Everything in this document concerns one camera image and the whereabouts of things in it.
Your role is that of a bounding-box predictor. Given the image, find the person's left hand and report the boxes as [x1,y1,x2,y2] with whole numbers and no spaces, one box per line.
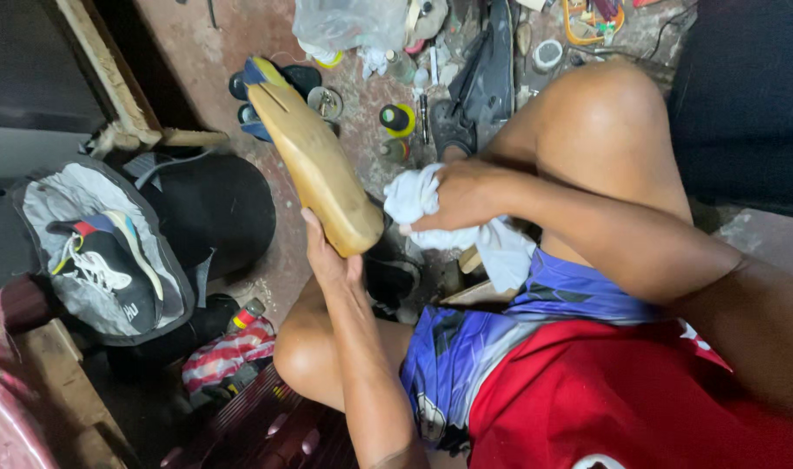
[302,207,366,292]

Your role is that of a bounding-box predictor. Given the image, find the person's right hand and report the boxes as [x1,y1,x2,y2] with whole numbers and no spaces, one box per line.
[399,159,520,237]

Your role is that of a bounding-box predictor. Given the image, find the shoe with tan sole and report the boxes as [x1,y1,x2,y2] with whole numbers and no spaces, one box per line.
[243,56,386,259]

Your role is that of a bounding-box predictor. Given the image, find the black sandal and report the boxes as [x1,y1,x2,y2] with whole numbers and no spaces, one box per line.
[429,99,479,162]

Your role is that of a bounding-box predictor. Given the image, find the small green bottle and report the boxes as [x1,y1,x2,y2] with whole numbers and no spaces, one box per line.
[379,138,411,163]

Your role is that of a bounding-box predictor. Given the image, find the wooden board piece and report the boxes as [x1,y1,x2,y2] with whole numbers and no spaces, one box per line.
[438,246,518,307]

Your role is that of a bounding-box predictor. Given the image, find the dark grey shoe upper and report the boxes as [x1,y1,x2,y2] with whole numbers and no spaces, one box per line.
[447,0,518,126]

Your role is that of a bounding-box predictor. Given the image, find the black round cushion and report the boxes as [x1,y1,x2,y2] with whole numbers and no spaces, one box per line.
[126,151,277,282]

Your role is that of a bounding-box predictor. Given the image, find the red white striped cloth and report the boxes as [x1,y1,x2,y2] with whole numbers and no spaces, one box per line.
[181,318,277,400]

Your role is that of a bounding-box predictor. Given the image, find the small clear bottle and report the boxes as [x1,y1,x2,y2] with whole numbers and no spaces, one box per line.
[386,50,418,86]

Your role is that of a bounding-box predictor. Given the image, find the blue patterned shorts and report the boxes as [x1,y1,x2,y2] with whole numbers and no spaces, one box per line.
[399,248,661,453]

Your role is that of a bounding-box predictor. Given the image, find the grey tape roll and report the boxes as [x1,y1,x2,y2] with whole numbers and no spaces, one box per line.
[532,39,565,73]

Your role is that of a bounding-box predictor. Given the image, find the round glass jar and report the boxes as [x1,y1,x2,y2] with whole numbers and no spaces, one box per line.
[307,86,344,122]

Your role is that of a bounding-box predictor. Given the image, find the red plastic stool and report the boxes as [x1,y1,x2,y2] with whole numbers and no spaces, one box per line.
[160,363,359,469]

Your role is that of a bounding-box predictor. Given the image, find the white roll with yellow rim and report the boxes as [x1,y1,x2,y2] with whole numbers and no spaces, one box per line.
[297,39,344,70]

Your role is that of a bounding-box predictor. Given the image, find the orange basket with small items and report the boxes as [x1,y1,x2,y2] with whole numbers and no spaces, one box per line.
[562,0,627,47]

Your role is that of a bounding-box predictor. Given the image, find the clear plastic bag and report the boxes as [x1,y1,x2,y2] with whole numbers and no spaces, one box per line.
[292,0,411,54]

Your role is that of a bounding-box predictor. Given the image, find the black sneaker with white laces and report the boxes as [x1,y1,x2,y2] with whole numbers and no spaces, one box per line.
[46,210,166,334]

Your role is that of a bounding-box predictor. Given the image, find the red shirt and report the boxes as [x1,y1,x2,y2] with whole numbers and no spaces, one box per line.
[468,318,793,469]

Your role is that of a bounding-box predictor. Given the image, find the black sofa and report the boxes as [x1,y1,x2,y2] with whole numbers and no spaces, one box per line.
[667,0,793,221]

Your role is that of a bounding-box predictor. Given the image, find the grey black shoe bag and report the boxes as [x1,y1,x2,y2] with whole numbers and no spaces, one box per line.
[8,156,196,347]

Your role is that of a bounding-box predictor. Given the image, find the wooden bench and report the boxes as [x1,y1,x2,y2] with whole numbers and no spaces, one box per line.
[17,318,131,469]

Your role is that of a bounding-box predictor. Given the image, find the pink plastic sheet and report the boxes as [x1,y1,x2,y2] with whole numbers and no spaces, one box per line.
[0,274,60,469]

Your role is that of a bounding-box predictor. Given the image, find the wooden frame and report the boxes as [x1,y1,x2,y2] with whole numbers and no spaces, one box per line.
[52,0,232,159]

